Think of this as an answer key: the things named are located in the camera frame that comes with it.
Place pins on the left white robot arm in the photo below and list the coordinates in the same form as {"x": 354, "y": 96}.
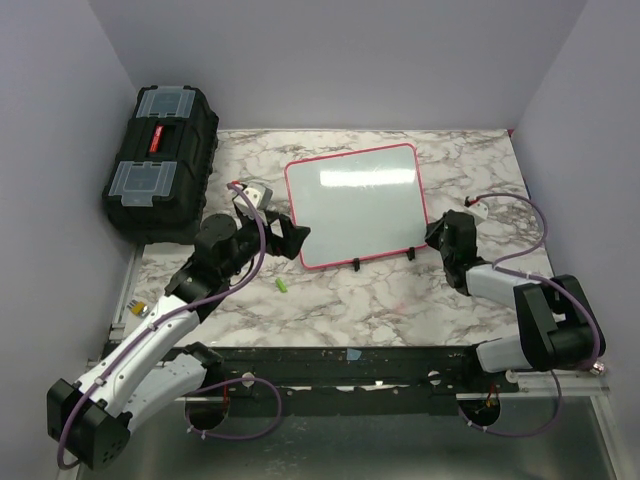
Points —
{"x": 94, "y": 417}

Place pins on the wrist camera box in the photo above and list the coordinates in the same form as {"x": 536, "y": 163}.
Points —
{"x": 477, "y": 209}
{"x": 255, "y": 198}

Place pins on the pink-framed whiteboard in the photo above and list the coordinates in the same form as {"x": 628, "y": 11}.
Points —
{"x": 359, "y": 206}

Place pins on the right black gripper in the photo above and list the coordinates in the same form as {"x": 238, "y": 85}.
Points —
{"x": 433, "y": 229}

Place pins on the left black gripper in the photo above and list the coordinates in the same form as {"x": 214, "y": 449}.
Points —
{"x": 288, "y": 245}

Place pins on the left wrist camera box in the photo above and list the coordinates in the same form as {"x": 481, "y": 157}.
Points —
{"x": 255, "y": 198}

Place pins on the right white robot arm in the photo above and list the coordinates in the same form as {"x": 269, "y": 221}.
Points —
{"x": 556, "y": 326}

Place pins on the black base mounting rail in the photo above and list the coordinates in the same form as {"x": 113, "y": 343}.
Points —
{"x": 257, "y": 382}

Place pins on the aluminium extrusion frame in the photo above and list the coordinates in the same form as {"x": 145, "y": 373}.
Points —
{"x": 479, "y": 414}

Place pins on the black plastic toolbox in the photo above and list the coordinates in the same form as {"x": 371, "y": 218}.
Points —
{"x": 156, "y": 191}

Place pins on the blue tape piece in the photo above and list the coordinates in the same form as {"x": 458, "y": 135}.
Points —
{"x": 353, "y": 354}

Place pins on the green marker cap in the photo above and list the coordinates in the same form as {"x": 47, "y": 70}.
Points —
{"x": 281, "y": 285}

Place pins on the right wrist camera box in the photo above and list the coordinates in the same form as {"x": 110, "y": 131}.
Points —
{"x": 477, "y": 209}

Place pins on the small yellow metal clip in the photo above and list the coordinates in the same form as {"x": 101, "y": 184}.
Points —
{"x": 138, "y": 308}

